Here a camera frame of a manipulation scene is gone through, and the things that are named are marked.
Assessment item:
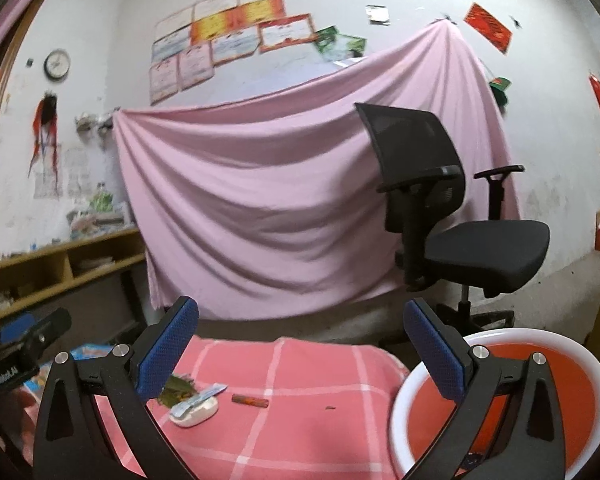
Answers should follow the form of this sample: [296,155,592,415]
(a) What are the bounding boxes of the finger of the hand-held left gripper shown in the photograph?
[0,313,37,344]
[7,307,74,359]

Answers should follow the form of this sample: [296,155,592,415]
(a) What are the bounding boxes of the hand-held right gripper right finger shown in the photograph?
[402,297,566,480]

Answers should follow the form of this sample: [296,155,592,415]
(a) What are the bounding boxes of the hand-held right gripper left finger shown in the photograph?
[32,296,201,480]

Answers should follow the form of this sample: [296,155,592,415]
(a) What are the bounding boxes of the green wrapper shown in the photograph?
[157,372,198,408]

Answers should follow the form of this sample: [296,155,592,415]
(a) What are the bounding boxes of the white blue wrapper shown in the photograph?
[172,382,228,418]

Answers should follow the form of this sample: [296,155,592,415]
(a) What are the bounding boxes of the small white dish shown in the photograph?
[170,395,219,428]

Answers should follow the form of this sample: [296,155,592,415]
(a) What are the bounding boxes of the orange bucket white rim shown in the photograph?
[390,327,600,480]

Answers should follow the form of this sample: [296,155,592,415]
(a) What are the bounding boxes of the blue picture book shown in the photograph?
[22,342,113,398]

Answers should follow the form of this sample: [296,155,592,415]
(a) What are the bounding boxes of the wooden shelf unit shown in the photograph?
[0,227,148,351]

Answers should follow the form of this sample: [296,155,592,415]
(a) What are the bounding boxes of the black office chair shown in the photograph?
[355,102,551,346]

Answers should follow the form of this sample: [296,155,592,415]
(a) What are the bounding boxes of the stack of books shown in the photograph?
[67,202,136,241]

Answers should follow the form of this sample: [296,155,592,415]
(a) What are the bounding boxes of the glass jar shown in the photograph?
[90,182,113,213]

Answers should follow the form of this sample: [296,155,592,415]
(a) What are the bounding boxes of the pink checked tablecloth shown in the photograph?
[22,337,411,480]

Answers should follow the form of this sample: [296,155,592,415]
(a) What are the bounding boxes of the pink hanging cloth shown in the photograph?
[112,22,523,321]

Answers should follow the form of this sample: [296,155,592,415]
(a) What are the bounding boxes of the red black feather decoration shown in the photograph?
[27,91,61,178]

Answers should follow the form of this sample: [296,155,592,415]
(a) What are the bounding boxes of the green hat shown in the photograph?
[489,76,513,106]

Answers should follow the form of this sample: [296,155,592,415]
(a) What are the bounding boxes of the green photo print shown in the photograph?
[336,34,367,61]
[314,26,342,53]

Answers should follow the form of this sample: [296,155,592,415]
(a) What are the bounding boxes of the red paper poster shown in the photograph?
[464,2,512,56]

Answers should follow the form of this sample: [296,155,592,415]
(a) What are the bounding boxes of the wall calendar sheets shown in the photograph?
[34,147,98,200]

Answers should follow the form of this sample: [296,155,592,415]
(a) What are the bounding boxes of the round wall clock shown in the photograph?
[44,48,71,81]

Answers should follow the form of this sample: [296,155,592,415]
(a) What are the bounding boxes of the group of wall certificates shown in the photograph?
[149,0,341,106]

